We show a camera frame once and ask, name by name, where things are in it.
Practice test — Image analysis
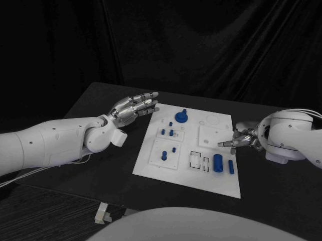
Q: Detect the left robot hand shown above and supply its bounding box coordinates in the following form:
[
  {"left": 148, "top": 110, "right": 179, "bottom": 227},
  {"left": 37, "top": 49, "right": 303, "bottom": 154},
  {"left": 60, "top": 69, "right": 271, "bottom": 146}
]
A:
[{"left": 109, "top": 91, "right": 159, "bottom": 129}]

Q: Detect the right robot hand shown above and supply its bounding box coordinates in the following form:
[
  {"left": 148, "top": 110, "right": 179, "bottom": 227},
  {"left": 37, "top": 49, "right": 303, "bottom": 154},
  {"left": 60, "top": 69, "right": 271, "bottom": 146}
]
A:
[{"left": 217, "top": 129, "right": 264, "bottom": 155}]

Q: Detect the white task board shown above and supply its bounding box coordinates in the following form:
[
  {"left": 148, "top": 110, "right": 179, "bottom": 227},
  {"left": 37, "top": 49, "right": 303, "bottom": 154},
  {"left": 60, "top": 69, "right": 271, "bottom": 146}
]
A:
[{"left": 130, "top": 103, "right": 241, "bottom": 199}]

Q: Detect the thick blue cylinder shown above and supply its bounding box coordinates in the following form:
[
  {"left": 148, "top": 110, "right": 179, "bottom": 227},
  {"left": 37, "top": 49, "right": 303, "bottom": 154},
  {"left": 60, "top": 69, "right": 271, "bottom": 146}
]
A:
[{"left": 212, "top": 154, "right": 224, "bottom": 173}]

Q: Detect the blue gear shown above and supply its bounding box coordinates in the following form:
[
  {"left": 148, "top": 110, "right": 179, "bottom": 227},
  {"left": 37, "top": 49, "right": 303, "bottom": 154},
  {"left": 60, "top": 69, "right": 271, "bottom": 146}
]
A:
[{"left": 174, "top": 108, "right": 189, "bottom": 123}]

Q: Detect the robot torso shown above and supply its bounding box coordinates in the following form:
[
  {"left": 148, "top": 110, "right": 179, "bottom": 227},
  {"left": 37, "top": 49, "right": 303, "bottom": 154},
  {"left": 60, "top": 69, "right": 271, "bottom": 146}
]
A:
[{"left": 86, "top": 207, "right": 307, "bottom": 241}]

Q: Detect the white table leg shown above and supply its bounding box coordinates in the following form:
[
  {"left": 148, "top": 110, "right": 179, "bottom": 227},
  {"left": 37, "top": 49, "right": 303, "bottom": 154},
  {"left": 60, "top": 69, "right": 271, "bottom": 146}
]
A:
[{"left": 93, "top": 202, "right": 113, "bottom": 224}]

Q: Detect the white cable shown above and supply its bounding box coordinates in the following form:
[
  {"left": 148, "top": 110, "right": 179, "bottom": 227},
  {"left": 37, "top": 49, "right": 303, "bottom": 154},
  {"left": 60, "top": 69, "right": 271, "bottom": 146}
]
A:
[
  {"left": 0, "top": 153, "right": 93, "bottom": 193},
  {"left": 287, "top": 108, "right": 322, "bottom": 129}
]

